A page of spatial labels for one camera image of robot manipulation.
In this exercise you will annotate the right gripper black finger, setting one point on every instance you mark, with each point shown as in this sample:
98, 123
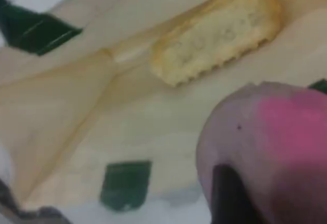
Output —
230, 203

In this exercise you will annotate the pink peach with green leaf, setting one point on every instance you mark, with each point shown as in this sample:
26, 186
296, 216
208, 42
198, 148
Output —
281, 137

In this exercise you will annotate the long golden bread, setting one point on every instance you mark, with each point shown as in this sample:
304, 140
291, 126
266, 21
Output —
212, 40

